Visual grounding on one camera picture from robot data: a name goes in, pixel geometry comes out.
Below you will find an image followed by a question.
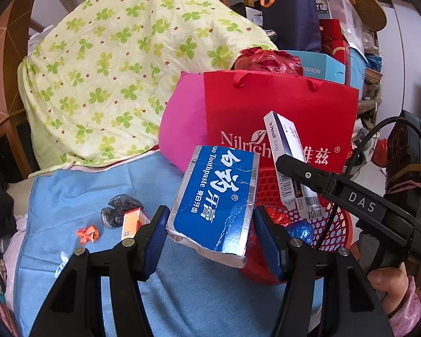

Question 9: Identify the orange medicine box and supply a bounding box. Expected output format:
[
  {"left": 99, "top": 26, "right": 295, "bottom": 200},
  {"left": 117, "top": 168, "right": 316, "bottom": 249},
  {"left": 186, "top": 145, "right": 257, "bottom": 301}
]
[{"left": 121, "top": 209, "right": 151, "bottom": 241}]

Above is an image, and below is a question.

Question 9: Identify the blue plastic bag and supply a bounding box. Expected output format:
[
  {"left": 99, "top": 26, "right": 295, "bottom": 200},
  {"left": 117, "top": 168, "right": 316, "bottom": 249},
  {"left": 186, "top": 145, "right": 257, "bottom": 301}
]
[{"left": 288, "top": 219, "right": 315, "bottom": 244}]

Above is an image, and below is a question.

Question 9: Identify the pink pillow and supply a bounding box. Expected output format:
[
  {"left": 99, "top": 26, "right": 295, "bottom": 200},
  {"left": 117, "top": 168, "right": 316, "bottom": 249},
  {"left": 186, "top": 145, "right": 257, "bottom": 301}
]
[{"left": 159, "top": 71, "right": 211, "bottom": 172}]

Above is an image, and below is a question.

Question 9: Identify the wooden arched column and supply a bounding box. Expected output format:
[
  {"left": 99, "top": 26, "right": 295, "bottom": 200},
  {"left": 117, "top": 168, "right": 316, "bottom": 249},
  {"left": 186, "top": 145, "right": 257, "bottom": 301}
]
[{"left": 0, "top": 0, "right": 39, "bottom": 137}]

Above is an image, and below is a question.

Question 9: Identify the white paper scrap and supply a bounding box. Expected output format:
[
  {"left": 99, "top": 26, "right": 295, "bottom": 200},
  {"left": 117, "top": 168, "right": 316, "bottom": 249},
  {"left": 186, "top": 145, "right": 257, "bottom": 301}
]
[{"left": 54, "top": 251, "right": 69, "bottom": 274}]

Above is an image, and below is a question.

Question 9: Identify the blue toothpaste box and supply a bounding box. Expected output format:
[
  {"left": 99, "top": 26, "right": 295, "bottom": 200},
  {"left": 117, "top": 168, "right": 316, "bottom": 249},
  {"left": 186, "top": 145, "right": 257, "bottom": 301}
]
[{"left": 166, "top": 145, "right": 261, "bottom": 269}]

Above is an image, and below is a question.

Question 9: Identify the person's right forearm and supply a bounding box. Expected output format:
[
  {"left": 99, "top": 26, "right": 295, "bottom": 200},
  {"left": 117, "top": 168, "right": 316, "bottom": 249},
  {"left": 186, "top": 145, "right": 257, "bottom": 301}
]
[{"left": 388, "top": 275, "right": 421, "bottom": 333}]

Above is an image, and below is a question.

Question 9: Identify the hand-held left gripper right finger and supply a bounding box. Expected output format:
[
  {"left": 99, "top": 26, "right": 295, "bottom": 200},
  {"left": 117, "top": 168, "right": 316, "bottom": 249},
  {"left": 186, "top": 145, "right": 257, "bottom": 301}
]
[{"left": 252, "top": 205, "right": 390, "bottom": 337}]

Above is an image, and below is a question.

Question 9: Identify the white medicine box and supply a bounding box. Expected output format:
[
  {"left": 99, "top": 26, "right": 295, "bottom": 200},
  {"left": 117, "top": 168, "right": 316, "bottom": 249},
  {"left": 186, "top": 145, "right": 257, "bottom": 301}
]
[{"left": 263, "top": 110, "right": 325, "bottom": 218}]

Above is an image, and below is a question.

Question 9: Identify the clear plastic storage bin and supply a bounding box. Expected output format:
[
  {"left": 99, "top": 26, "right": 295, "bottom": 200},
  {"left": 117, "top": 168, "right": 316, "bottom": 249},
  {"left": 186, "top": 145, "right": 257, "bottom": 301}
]
[{"left": 314, "top": 0, "right": 363, "bottom": 48}]

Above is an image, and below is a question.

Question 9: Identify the orange candy wrapper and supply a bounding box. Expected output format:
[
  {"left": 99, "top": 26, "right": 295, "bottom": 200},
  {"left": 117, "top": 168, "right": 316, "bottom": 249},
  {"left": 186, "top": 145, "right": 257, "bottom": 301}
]
[{"left": 76, "top": 227, "right": 100, "bottom": 244}]

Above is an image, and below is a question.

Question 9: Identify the green clover print bedsheet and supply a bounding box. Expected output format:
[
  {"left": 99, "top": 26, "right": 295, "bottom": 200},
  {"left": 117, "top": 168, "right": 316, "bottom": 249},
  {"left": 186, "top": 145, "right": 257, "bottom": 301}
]
[{"left": 17, "top": 0, "right": 278, "bottom": 169}]

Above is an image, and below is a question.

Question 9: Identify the light blue blanket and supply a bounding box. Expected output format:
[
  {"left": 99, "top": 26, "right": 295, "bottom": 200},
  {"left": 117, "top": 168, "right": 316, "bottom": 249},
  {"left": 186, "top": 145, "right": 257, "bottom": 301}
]
[{"left": 13, "top": 149, "right": 323, "bottom": 337}]

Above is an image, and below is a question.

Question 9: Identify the dark wooden cabinet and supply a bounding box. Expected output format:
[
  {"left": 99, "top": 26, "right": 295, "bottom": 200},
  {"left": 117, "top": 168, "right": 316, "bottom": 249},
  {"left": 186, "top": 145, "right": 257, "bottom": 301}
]
[{"left": 0, "top": 112, "right": 36, "bottom": 183}]

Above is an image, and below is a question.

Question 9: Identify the red plastic mesh basket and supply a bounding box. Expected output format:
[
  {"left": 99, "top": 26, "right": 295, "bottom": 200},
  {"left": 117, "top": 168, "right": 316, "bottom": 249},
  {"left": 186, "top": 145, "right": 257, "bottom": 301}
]
[{"left": 240, "top": 163, "right": 354, "bottom": 285}]

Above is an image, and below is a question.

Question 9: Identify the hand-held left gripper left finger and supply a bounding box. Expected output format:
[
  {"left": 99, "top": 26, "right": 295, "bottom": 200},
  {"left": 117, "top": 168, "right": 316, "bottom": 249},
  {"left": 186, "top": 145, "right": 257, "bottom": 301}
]
[{"left": 28, "top": 205, "right": 171, "bottom": 337}]

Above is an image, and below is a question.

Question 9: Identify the large red plastic bag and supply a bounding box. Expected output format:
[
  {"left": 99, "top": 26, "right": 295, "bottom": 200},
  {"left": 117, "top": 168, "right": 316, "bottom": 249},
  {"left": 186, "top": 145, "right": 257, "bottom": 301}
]
[{"left": 234, "top": 47, "right": 304, "bottom": 77}]

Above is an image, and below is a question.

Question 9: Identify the small red plastic bag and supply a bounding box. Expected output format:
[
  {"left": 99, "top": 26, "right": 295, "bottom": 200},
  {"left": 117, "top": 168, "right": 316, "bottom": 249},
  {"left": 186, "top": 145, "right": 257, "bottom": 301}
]
[{"left": 372, "top": 138, "right": 388, "bottom": 164}]

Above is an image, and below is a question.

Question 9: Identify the red gift box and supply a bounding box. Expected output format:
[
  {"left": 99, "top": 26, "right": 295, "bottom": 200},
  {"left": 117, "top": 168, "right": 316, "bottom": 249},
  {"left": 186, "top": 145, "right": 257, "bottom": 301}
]
[{"left": 317, "top": 19, "right": 349, "bottom": 65}]

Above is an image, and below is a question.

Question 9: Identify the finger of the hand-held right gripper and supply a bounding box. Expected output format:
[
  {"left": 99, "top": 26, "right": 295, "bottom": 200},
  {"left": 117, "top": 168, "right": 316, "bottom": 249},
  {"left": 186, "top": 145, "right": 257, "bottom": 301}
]
[{"left": 275, "top": 154, "right": 341, "bottom": 198}]

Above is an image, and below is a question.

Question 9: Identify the person's right hand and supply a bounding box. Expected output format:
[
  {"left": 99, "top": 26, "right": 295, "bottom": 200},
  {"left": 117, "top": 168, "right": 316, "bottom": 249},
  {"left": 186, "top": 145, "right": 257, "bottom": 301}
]
[{"left": 367, "top": 268, "right": 411, "bottom": 319}]

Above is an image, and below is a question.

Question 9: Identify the red paper shopping bag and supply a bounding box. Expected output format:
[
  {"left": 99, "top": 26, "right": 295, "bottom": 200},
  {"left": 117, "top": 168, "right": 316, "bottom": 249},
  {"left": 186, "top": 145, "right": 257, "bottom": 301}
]
[{"left": 203, "top": 70, "right": 359, "bottom": 176}]

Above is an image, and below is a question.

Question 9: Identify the crumpled black plastic bag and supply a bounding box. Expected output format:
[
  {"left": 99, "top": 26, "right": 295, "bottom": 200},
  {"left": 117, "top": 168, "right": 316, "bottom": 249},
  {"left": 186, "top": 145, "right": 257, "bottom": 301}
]
[{"left": 101, "top": 194, "right": 144, "bottom": 227}]

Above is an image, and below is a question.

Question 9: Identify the black cable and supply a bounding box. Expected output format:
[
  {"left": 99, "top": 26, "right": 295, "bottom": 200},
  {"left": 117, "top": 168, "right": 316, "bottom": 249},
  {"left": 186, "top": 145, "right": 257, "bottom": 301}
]
[{"left": 317, "top": 117, "right": 421, "bottom": 250}]

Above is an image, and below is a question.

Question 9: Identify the navy bag with orange handles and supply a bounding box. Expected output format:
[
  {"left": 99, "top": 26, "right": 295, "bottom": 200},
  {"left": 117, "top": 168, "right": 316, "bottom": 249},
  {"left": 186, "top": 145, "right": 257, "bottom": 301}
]
[{"left": 260, "top": 0, "right": 321, "bottom": 54}]

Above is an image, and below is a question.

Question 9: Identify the blue plastic storage bin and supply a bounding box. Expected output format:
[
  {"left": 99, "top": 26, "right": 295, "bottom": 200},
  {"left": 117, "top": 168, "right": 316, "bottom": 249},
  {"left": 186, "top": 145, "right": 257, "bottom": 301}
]
[{"left": 347, "top": 46, "right": 369, "bottom": 95}]

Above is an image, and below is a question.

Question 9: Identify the light blue cardboard box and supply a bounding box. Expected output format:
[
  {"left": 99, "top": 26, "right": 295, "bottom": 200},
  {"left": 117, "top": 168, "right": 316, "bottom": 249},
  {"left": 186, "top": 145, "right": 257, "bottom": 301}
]
[{"left": 284, "top": 50, "right": 347, "bottom": 85}]

